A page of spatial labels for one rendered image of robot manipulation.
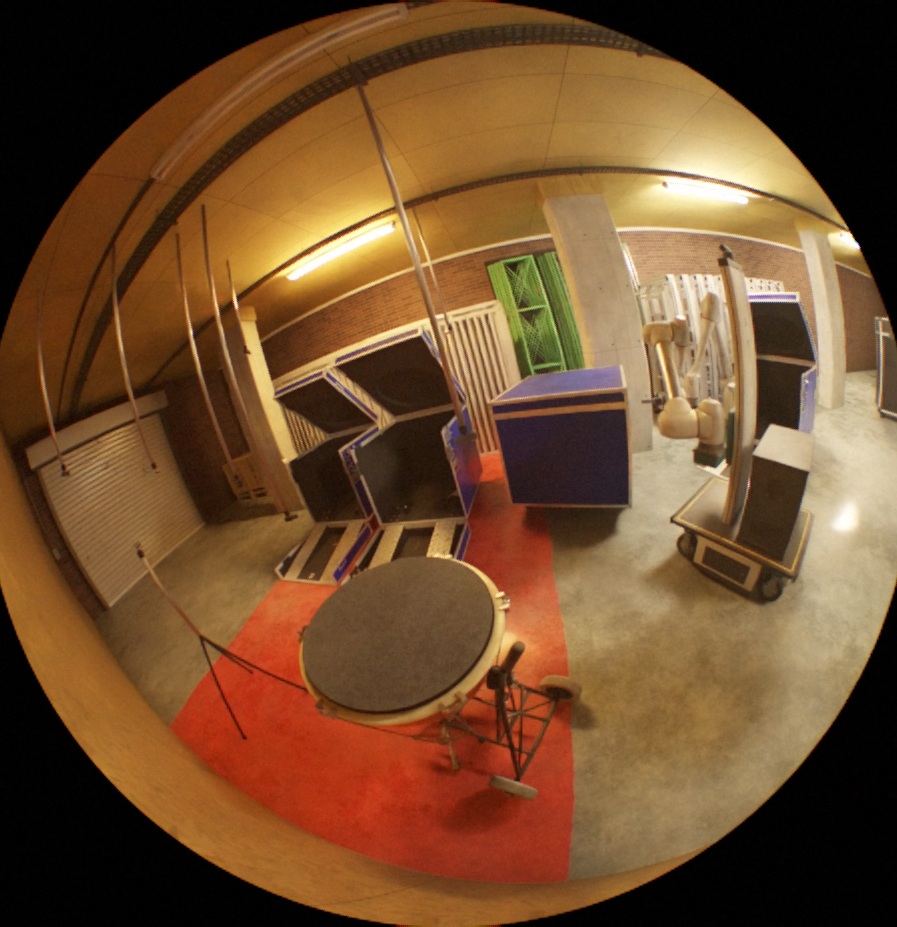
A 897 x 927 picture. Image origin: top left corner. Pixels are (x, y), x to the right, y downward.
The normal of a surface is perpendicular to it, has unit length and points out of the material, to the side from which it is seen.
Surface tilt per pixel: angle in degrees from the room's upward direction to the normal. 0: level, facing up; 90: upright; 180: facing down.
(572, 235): 90
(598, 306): 90
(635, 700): 0
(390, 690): 0
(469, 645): 0
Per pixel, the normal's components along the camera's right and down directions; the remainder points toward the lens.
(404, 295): -0.17, 0.39
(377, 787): -0.26, -0.90
